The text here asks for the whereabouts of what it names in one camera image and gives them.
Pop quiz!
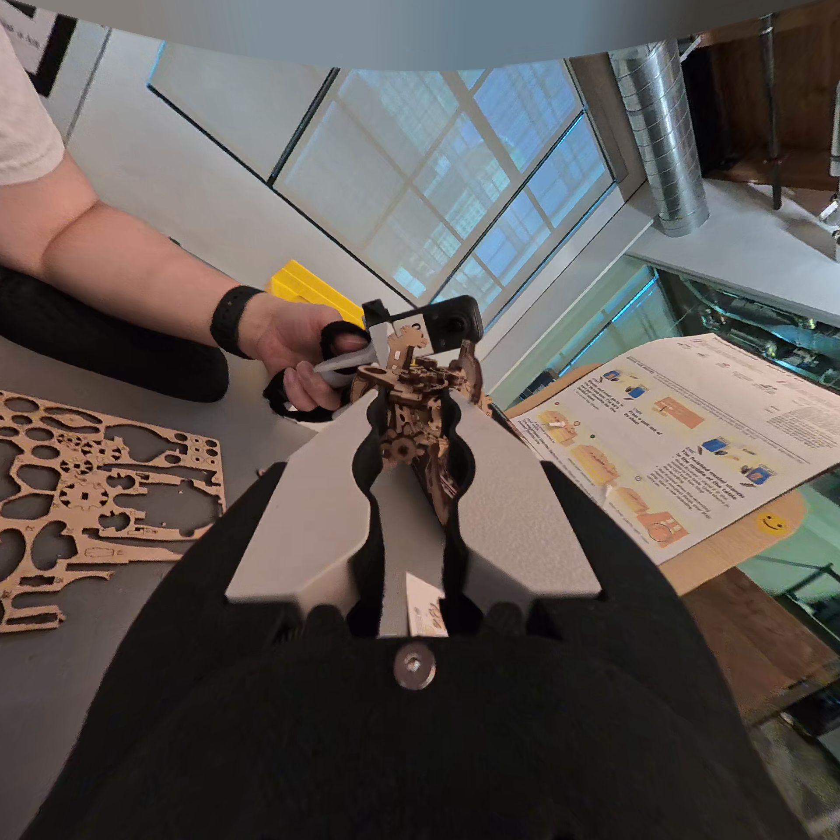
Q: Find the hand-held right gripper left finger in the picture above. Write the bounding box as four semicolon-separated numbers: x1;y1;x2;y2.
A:
224;387;395;637

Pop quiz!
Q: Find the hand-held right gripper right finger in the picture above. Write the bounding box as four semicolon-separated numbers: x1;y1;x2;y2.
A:
443;387;605;637

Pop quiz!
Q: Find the partly built wooden model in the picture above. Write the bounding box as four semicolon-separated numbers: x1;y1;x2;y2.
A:
348;322;493;526

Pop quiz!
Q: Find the laser-cut plywood parts sheet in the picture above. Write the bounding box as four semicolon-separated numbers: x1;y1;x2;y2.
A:
0;390;227;634

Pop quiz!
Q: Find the person's left hand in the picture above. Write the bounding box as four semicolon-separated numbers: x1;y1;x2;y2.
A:
252;298;373;411

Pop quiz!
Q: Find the open instruction booklet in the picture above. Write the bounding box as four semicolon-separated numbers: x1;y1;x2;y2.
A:
406;572;450;637

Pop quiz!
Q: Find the large paned window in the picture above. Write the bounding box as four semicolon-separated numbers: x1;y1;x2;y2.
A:
147;42;621;309

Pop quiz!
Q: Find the yellow plastic bin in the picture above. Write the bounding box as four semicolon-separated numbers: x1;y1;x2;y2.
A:
269;259;365;329

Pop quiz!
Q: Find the printed task instruction sheet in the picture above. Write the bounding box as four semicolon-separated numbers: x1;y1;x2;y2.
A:
515;333;840;567

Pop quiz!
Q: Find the black wristband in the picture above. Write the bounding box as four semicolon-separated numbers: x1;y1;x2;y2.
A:
210;285;266;360

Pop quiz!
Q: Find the person's white shirt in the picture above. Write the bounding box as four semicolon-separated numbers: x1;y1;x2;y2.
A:
0;26;67;185

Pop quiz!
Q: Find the silver ventilation duct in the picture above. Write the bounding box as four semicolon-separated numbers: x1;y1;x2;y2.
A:
609;38;711;237

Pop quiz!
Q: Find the black bordered wall sign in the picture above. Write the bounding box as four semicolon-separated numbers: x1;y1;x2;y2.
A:
0;0;78;98

